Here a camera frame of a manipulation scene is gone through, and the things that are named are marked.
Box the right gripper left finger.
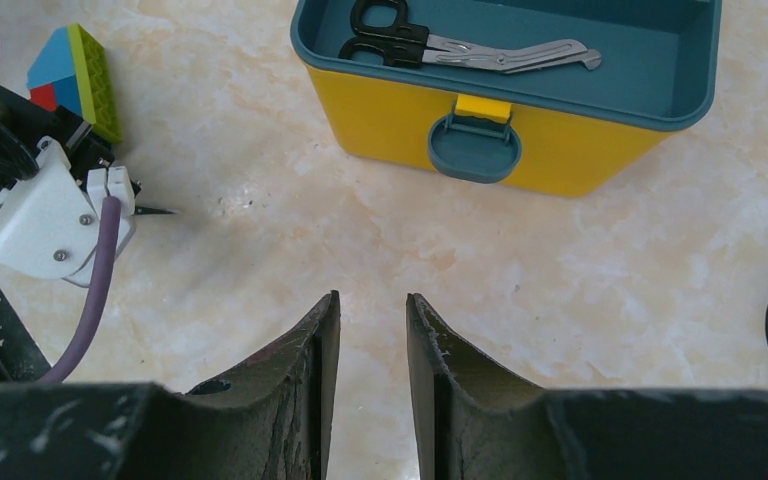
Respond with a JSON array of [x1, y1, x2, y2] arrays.
[[0, 291, 340, 479]]

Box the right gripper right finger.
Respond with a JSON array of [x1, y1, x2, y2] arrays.
[[406, 294, 768, 479]]

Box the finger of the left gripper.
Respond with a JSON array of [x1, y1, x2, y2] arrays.
[[134, 205, 177, 216]]

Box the colourful card pack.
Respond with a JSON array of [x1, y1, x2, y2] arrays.
[[26, 23, 123, 145]]

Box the yellow plastic medicine box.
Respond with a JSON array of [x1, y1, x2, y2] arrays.
[[308, 67, 668, 197]]

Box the black handled scissors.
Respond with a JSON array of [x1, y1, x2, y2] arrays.
[[339, 1, 602, 75]]

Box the teal divided tray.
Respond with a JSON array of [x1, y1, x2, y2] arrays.
[[290, 1, 724, 132]]

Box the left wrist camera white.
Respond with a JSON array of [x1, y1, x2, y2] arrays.
[[0, 136, 136, 288]]

